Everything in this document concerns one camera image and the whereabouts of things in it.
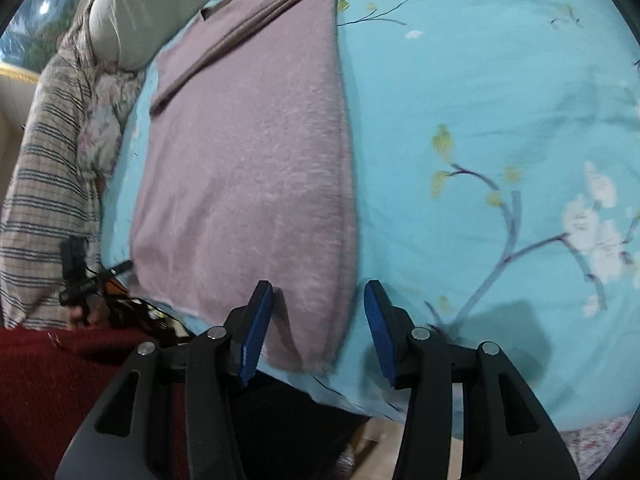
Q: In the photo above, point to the gold framed painting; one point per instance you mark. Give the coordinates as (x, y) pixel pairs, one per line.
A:
(35, 35)

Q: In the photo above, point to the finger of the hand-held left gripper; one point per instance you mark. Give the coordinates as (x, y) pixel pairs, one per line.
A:
(119, 266)

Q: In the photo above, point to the grey striped pillow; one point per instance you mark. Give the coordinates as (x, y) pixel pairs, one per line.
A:
(150, 10)

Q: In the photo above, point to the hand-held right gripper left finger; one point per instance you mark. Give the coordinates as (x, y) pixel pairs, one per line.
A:
(256, 325)

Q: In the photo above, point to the plaid blanket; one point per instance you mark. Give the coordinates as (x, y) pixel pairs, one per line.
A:
(45, 160)

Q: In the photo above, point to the pink floral pillow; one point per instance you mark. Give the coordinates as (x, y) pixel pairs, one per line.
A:
(102, 125)

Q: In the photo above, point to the dark red cloth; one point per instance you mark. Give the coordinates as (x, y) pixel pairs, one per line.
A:
(60, 390)

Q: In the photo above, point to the pink floral cloth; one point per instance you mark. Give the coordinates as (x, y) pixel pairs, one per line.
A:
(595, 440)

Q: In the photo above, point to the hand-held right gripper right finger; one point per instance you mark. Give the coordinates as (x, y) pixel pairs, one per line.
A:
(379, 330)

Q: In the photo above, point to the pink fleece sweater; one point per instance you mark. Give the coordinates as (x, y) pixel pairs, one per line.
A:
(250, 160)

